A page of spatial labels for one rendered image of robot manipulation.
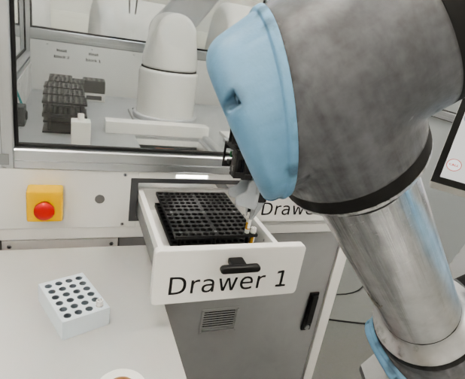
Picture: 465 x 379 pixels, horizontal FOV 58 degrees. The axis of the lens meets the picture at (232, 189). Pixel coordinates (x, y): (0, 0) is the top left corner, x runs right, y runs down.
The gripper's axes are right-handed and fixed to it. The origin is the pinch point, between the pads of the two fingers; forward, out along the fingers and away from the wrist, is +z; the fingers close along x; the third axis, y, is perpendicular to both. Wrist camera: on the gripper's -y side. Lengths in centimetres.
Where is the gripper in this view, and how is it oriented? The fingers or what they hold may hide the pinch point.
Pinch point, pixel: (253, 211)
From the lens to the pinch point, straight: 86.2
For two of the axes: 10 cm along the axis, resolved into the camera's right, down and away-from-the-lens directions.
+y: -9.3, -0.1, -3.6
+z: -1.5, 9.2, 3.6
